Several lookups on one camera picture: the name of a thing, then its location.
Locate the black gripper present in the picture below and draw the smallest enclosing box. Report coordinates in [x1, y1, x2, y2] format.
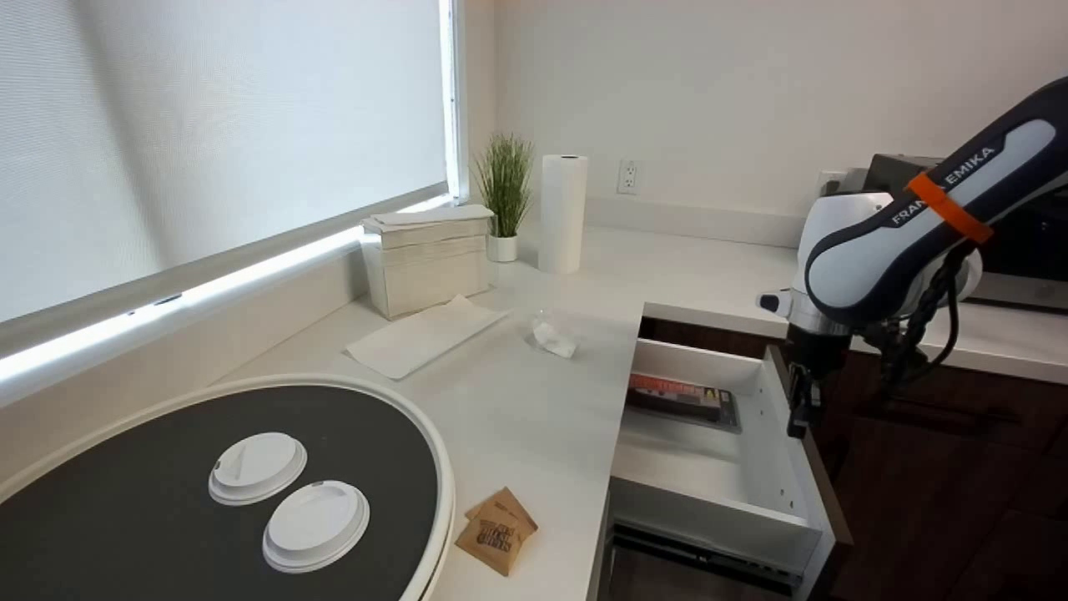
[788, 326, 847, 438]

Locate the white drawer with wood front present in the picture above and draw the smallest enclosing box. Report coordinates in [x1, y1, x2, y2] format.
[611, 340, 851, 601]

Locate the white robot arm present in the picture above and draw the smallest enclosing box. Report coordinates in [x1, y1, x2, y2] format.
[759, 78, 1068, 438]

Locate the dark box in drawer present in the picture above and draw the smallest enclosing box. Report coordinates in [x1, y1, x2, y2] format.
[626, 375, 735, 421]

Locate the crumpled white paper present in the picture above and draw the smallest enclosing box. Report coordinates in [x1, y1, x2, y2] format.
[531, 317, 576, 361]

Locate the white paper towel roll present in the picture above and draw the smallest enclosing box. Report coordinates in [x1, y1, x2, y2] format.
[537, 154, 587, 273]

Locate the small green potted plant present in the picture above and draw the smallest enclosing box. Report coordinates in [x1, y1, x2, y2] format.
[476, 138, 531, 265]

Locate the brown paper packet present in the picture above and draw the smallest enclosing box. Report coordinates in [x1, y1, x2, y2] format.
[457, 487, 537, 574]

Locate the white napkin box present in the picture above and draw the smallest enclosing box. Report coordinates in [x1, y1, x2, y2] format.
[361, 205, 489, 317]

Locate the white folded cloth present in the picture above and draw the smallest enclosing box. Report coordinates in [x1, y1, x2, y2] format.
[346, 298, 501, 379]

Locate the round black white tray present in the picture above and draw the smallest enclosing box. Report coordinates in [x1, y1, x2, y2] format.
[0, 385, 451, 601]

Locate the white coffee cup lid right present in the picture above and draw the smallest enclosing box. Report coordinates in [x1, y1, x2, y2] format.
[260, 480, 370, 574]

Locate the white coffee cup lid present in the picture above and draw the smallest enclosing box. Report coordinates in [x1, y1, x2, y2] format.
[260, 480, 370, 574]
[208, 432, 308, 507]

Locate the white coffee cup lid left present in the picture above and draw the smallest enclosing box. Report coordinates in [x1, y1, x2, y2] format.
[208, 432, 308, 507]

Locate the white roller window blind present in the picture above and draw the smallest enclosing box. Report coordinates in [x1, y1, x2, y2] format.
[0, 0, 448, 319]

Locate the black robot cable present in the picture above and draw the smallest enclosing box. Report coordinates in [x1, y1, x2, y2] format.
[878, 244, 988, 397]

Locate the white wall outlet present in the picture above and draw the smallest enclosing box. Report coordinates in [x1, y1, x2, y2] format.
[613, 160, 643, 198]

